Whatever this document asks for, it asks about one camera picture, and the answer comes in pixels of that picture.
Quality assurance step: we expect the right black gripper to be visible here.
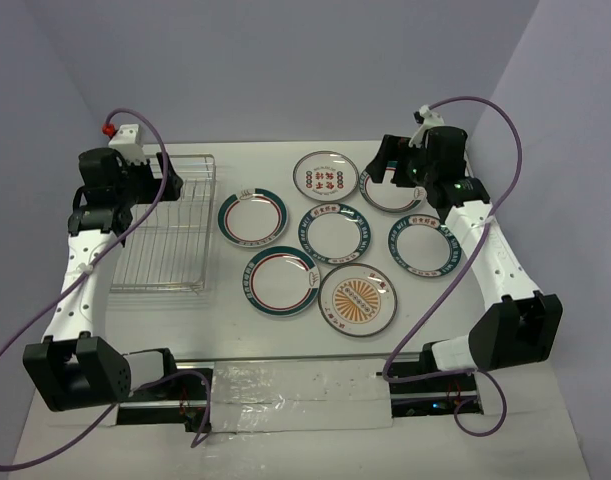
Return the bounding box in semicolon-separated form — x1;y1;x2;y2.
366;134;438;188

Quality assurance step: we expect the red character plate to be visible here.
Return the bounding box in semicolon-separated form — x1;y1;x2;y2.
292;150;359;202

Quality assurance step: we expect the teal red rim plate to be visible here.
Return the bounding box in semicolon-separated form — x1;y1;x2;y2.
217;188;289;248
241;246;321;317

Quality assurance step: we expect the teal ring lettered plate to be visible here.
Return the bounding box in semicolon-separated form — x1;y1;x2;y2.
298;203;372;265

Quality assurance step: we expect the orange sunburst plate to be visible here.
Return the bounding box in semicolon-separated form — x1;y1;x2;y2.
317;263;399;338

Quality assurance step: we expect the teal red rim plate front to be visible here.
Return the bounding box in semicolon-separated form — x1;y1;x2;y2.
241;246;321;317

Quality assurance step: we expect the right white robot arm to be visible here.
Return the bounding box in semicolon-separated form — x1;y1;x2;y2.
366;126;563;391

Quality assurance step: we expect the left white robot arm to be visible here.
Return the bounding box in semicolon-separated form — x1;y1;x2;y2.
23;147;183;412

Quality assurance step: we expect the silver tape strip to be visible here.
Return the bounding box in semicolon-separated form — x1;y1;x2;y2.
210;359;393;433

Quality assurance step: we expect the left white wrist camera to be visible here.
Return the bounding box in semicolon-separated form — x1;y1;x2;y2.
101;123;147;165

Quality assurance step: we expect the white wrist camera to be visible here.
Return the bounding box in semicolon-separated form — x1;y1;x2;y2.
101;123;147;165
408;105;445;147

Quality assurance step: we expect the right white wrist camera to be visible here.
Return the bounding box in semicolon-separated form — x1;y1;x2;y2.
408;105;445;147

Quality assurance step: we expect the metal wire dish rack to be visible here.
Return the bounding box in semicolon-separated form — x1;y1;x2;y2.
111;154;217;294

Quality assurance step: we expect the teal ring plate right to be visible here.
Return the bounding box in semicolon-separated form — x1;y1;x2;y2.
387;214;462;278

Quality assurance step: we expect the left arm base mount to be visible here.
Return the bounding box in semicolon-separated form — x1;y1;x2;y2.
116;375;207;433

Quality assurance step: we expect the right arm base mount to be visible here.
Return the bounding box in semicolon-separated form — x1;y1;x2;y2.
388;374;482;418

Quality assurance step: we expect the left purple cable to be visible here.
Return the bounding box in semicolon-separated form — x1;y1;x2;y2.
0;108;214;474

